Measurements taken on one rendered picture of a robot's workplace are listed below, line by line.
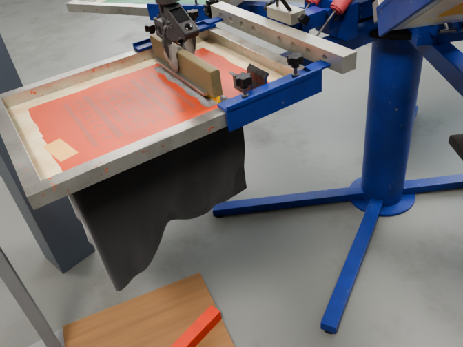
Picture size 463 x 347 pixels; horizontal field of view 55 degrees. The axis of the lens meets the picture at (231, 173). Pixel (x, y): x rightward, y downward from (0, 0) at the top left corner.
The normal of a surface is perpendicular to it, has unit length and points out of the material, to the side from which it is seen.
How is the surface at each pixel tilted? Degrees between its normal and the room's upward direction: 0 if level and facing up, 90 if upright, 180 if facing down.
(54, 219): 90
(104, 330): 0
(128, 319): 0
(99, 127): 0
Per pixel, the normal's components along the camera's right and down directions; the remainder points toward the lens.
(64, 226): 0.73, 0.35
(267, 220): -0.11, -0.79
